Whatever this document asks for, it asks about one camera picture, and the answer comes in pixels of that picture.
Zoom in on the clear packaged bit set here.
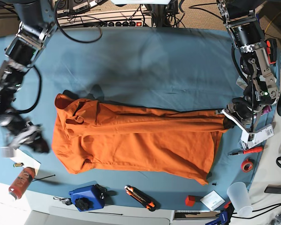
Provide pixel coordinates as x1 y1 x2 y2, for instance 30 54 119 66
239 124 274 150

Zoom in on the orange t-shirt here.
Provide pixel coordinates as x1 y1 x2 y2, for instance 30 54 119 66
52 94 229 185

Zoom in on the red handled screwdriver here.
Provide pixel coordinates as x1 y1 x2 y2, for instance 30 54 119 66
228 146 263 156

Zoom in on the purple glue tube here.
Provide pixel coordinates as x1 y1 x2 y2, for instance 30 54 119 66
261 105 272 115

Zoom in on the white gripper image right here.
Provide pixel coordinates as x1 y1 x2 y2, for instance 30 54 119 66
215 109 260 143

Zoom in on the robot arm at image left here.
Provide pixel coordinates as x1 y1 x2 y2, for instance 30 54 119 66
0 0 57 158

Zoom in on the small red cube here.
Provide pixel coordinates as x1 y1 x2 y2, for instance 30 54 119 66
185 195 196 207

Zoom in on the black power strip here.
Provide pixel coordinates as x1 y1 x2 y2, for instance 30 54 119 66
59 19 150 27

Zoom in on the black power adapter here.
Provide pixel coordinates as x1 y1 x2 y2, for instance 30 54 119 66
264 185 281 194

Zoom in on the white square card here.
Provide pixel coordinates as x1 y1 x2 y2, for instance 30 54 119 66
200 190 225 211

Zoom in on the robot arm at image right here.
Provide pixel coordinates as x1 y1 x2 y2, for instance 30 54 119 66
216 0 280 150

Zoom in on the blue box with black knob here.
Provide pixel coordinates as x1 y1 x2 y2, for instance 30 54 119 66
68 184 107 212

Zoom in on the orange black utility knife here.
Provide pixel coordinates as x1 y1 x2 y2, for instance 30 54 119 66
124 185 156 212

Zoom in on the red drink can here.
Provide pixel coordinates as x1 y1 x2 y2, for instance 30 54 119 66
8 167 36 200

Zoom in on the leaf pattern booklet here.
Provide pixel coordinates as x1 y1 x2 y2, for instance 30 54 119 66
236 76 248 90

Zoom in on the red tape roll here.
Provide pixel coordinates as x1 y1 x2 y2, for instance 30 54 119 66
241 158 254 173

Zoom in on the orange black clamp tool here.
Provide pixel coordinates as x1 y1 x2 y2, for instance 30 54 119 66
266 38 277 65

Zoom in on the translucent plastic cup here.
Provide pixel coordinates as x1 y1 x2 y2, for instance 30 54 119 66
227 182 253 217

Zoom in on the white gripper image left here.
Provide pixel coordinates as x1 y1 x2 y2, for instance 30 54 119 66
0 125 50 158

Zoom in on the blue black bar clamp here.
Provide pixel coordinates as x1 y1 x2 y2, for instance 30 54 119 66
206 201 235 225

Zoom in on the blue-grey table cloth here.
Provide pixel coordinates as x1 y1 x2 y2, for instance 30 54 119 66
0 27 281 210

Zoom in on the white paper card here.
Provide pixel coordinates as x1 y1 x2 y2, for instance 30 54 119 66
10 149 41 175

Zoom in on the small AA battery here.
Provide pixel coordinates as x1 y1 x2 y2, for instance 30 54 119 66
13 163 24 167

